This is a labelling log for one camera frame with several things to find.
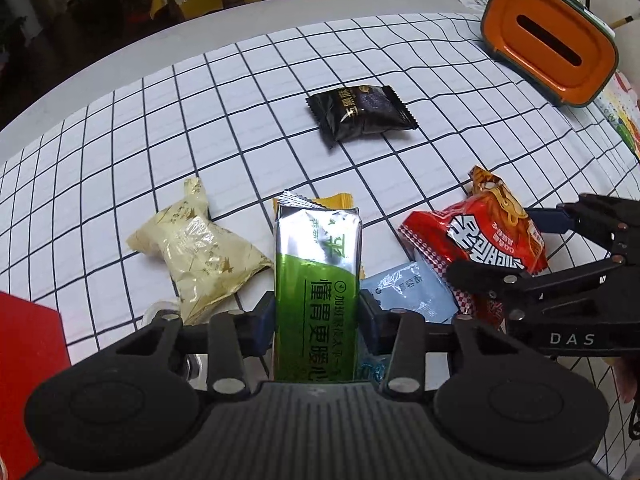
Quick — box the yellow snack packet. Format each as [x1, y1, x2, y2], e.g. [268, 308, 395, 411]
[272, 192, 357, 211]

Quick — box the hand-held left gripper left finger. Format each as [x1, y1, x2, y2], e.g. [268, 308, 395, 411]
[112, 292, 276, 397]

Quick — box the black snack packet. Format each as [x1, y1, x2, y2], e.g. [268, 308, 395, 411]
[306, 85, 418, 150]

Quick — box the orange tissue box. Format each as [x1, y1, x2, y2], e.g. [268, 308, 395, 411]
[480, 0, 619, 108]

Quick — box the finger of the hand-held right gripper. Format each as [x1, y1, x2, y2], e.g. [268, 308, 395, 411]
[524, 192, 640, 262]
[446, 259, 640, 322]

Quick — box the white checkered tablecloth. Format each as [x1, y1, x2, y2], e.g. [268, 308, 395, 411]
[0, 10, 640, 480]

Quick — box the colourful printed paper sheet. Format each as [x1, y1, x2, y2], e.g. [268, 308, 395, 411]
[592, 72, 640, 162]

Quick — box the red snack packet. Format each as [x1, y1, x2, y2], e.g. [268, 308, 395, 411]
[398, 166, 549, 329]

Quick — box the clear blue candy wrapper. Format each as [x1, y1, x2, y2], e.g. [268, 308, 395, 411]
[356, 352, 388, 382]

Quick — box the red cardboard box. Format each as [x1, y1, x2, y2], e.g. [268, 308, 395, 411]
[0, 290, 72, 466]

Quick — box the cream gold snack packet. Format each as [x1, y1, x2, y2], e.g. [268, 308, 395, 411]
[125, 177, 275, 327]

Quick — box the person's right hand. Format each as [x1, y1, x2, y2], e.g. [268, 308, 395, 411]
[617, 355, 640, 404]

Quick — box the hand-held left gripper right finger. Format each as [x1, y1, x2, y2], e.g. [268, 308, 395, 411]
[357, 290, 507, 397]

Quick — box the light blue packet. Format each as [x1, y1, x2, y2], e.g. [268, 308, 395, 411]
[360, 261, 460, 324]

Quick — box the green white snack packet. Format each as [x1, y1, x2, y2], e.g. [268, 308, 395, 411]
[272, 190, 362, 382]

